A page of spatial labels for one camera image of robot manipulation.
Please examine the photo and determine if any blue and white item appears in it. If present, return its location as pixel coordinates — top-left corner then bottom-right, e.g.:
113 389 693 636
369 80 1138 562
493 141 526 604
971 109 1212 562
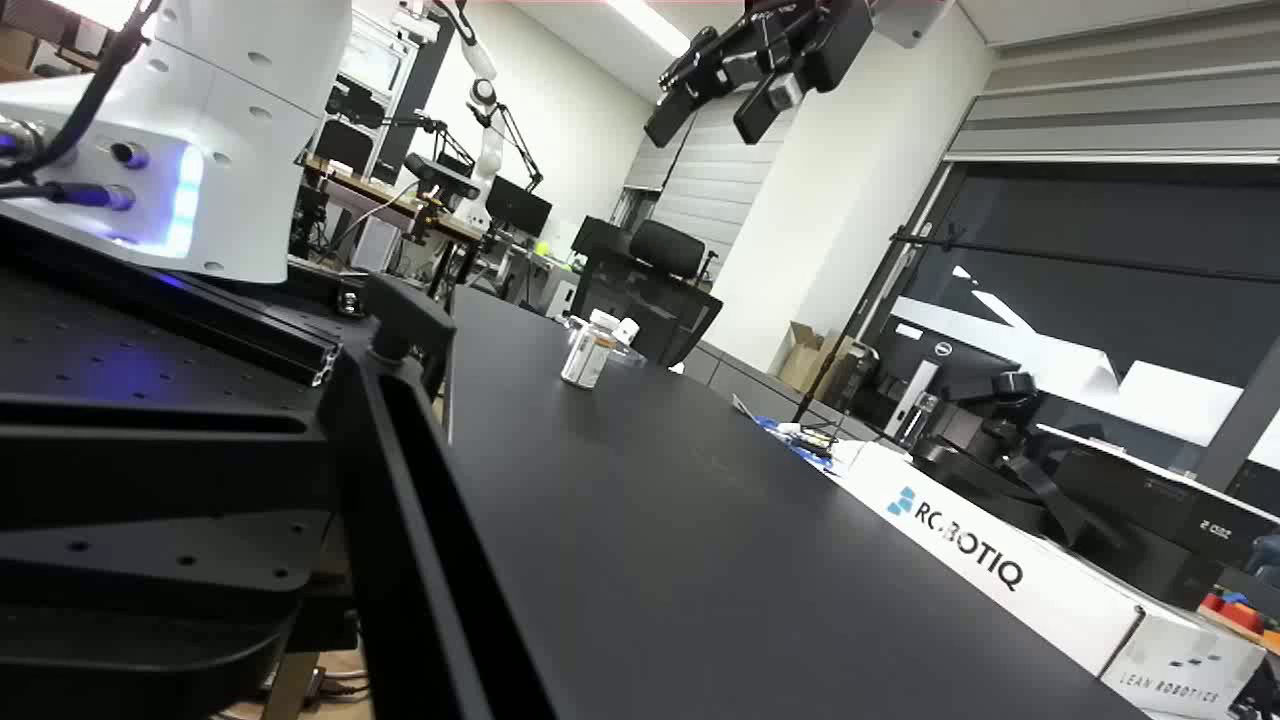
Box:
751 411 845 461

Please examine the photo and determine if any white bottle with label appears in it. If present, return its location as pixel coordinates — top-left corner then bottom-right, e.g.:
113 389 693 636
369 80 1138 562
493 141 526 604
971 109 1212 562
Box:
556 316 619 391

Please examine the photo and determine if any brown cardboard box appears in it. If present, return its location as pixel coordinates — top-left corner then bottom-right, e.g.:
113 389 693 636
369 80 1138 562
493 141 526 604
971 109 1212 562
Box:
772 316 841 401

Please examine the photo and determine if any red object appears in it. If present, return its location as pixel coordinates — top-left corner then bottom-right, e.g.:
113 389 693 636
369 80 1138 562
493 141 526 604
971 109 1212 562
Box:
1195 589 1280 639

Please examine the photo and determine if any ceiling strip light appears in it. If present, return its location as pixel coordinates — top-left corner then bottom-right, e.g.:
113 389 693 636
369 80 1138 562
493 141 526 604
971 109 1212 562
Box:
599 0 699 64

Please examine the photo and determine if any black office chair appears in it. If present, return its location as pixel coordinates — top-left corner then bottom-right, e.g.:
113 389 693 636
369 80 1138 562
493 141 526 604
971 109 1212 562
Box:
566 211 637 325
625 216 729 374

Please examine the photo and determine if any black computer monitor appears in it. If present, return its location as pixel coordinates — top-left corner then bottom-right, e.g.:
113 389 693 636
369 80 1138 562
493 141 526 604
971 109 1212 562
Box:
483 175 556 240

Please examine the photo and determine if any wooden desk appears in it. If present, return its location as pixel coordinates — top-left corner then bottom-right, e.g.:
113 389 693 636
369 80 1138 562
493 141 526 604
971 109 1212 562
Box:
301 156 488 254

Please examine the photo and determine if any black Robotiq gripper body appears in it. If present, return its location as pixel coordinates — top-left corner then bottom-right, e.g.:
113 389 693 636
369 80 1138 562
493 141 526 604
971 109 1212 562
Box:
712 0 874 97

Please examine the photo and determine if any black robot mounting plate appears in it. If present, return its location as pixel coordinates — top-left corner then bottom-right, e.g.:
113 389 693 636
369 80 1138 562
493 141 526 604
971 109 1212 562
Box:
0 211 462 720

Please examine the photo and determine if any small white object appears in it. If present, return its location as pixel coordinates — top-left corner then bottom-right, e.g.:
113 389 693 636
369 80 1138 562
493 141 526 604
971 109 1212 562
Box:
586 307 643 354

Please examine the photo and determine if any long white Robotiq box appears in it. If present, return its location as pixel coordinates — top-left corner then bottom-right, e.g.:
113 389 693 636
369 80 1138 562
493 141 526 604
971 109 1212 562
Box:
828 438 1151 681

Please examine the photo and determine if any small white printed box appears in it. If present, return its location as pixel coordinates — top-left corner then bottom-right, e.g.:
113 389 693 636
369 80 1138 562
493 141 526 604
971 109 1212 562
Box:
1096 604 1273 720

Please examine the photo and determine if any black background camera stand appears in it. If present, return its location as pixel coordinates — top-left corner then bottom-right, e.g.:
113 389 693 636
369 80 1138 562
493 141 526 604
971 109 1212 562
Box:
376 0 548 193

